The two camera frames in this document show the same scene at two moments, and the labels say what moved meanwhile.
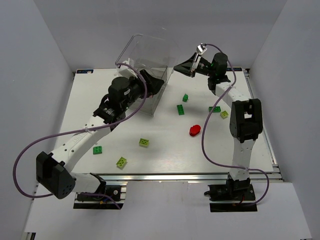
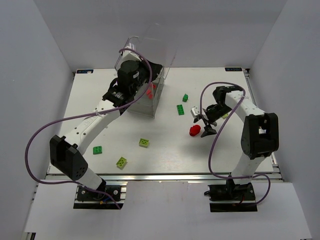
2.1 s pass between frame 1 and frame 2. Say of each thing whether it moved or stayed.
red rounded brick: stayed
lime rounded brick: stayed
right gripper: moved
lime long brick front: stayed
